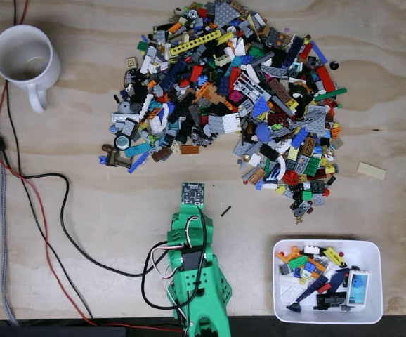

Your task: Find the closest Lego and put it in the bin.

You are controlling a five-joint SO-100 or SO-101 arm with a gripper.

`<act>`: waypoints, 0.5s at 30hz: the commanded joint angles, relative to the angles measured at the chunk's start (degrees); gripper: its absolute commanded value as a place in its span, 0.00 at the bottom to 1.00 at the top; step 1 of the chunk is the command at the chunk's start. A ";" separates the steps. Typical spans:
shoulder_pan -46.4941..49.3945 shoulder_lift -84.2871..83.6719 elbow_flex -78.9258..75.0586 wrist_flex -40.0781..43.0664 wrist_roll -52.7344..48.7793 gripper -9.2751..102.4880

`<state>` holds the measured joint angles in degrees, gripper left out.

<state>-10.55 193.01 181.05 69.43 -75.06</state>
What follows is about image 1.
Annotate teal Lego plate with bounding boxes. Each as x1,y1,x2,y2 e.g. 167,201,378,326
124,142,148,159

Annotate light grey Lego plate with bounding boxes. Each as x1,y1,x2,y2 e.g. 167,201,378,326
110,112,140,124

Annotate long blue Lego plate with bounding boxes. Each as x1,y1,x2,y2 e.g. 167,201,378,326
310,41,329,65

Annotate bright green Lego plate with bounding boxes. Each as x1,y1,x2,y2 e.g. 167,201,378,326
287,255,308,272

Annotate yellow Lego beam with holes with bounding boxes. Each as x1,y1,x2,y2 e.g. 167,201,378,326
169,29,223,57

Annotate black Lego chassis piece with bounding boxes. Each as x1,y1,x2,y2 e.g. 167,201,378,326
316,293,347,310

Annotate white plastic bin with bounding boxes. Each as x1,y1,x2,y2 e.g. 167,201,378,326
272,239,384,324

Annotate large grey wedge plate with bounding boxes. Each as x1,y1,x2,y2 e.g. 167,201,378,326
296,104,330,133

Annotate narrow blue Lego plate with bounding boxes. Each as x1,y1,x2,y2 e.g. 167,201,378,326
127,151,150,175

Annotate brown Lego cart piece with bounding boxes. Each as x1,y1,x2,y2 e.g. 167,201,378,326
105,148,134,169

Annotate long green Lego plate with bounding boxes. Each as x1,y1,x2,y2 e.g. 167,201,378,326
314,88,348,103

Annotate camera circuit board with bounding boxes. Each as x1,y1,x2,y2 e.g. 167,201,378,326
181,181,206,206

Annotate yellow Lego connector piece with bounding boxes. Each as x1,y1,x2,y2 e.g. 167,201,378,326
322,246,347,267

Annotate red round Lego piece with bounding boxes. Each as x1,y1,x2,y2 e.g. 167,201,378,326
282,170,301,186

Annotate white printed Lego panel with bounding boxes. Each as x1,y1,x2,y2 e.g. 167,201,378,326
345,270,372,308

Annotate white curved Lego arch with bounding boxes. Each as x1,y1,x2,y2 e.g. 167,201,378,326
268,156,288,182

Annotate white ceramic mug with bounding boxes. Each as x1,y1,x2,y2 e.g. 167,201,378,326
0,24,62,114

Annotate dark blue Lego wing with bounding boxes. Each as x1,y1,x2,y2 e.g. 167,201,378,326
286,273,330,312

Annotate blue Lego wedge plate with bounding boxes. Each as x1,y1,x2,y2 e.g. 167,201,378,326
251,96,270,119

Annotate black camera cable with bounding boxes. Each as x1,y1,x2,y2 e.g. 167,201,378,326
23,173,208,310

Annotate white square Lego plate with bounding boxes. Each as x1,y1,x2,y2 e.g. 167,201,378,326
222,112,241,134

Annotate grey Lego lattice window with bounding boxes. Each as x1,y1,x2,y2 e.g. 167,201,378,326
233,72,271,103

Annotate black Lego wheel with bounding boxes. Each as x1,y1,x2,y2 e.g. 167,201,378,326
113,133,133,152

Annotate dark grey wedge plate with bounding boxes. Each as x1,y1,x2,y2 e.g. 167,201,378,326
214,0,242,27

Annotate white red servo wires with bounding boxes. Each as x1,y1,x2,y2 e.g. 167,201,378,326
149,216,204,282

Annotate long black cable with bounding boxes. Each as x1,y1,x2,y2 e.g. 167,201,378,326
4,79,94,319

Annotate tan Lego tile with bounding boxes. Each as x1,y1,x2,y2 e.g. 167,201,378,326
357,161,388,181

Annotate long red Lego brick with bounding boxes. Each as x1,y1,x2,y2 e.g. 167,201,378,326
315,65,336,93

